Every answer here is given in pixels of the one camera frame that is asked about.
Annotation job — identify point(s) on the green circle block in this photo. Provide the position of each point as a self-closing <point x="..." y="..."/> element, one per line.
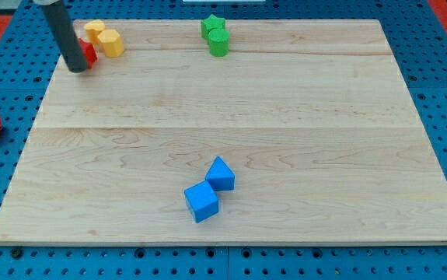
<point x="218" y="42"/>

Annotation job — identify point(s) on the blue triangle block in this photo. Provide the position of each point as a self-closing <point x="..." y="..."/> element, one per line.
<point x="220" y="176"/>

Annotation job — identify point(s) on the yellow heart block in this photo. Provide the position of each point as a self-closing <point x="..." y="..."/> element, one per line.
<point x="93" y="29"/>

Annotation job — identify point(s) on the light wooden board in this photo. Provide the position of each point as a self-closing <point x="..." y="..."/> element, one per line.
<point x="312" y="116"/>

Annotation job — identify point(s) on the yellow hexagon block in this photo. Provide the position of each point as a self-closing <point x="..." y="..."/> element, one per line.
<point x="111" y="42"/>

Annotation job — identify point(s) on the red block behind rod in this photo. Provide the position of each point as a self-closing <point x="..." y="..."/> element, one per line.
<point x="89" y="52"/>

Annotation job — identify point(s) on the green star block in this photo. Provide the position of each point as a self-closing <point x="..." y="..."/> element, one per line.
<point x="211" y="23"/>

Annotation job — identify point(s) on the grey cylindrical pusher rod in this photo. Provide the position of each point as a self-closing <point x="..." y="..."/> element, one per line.
<point x="58" y="20"/>

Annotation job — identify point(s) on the blue cube block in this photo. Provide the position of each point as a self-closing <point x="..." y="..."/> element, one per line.
<point x="202" y="201"/>

